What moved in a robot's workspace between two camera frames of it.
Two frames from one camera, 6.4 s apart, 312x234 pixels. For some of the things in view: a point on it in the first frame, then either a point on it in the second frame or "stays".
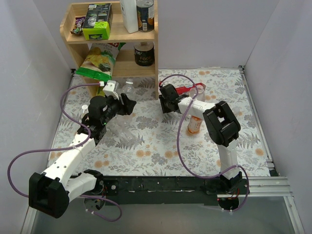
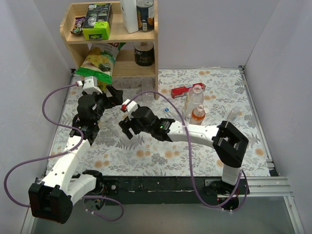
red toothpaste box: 179,90 stays
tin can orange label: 145,11 stays
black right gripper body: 164,102 → 129,125
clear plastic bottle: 201,95 stays
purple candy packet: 77,29 stays
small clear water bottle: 128,89 → 147,97
